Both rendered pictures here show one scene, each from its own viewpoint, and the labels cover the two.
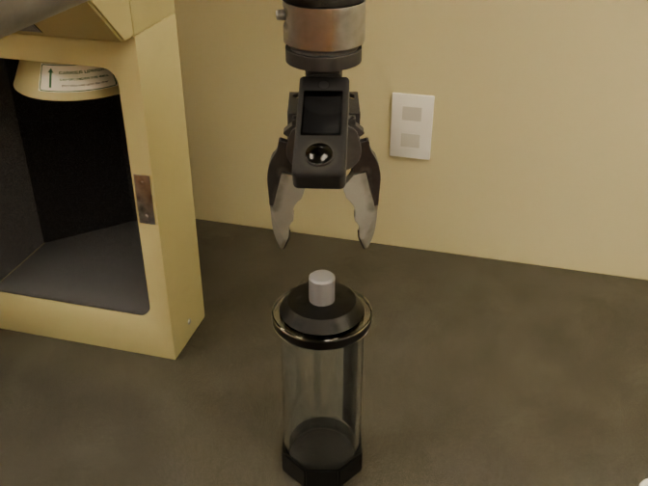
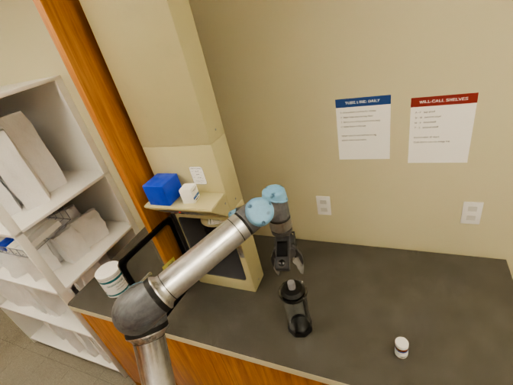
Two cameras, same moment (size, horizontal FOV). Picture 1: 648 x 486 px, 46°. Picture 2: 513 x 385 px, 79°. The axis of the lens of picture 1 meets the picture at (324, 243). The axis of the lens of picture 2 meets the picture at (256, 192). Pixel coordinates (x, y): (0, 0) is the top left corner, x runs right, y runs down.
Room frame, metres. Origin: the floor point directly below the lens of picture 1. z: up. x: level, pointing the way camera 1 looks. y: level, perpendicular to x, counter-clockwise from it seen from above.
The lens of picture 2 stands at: (-0.10, -0.14, 2.09)
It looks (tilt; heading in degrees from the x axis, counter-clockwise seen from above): 31 degrees down; 14
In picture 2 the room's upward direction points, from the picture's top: 14 degrees counter-clockwise
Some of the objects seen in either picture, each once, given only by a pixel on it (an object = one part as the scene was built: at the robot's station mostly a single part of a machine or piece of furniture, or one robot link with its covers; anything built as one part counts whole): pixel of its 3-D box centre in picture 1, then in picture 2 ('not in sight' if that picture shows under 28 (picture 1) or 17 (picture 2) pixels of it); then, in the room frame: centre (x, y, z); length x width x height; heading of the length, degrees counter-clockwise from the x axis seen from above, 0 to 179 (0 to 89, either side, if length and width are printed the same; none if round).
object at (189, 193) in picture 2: not in sight; (189, 193); (0.85, 0.34, 1.54); 0.05 x 0.05 x 0.06; 83
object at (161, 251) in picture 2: not in sight; (162, 272); (0.79, 0.57, 1.19); 0.30 x 0.01 x 0.40; 160
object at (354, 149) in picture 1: (323, 105); (284, 239); (0.71, 0.00, 1.39); 0.09 x 0.08 x 0.12; 0
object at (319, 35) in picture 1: (320, 24); (279, 222); (0.71, 0.00, 1.47); 0.08 x 0.08 x 0.05
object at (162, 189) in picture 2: not in sight; (163, 189); (0.88, 0.46, 1.55); 0.10 x 0.10 x 0.09; 75
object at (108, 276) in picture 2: not in sight; (113, 279); (0.94, 0.99, 1.01); 0.13 x 0.13 x 0.15
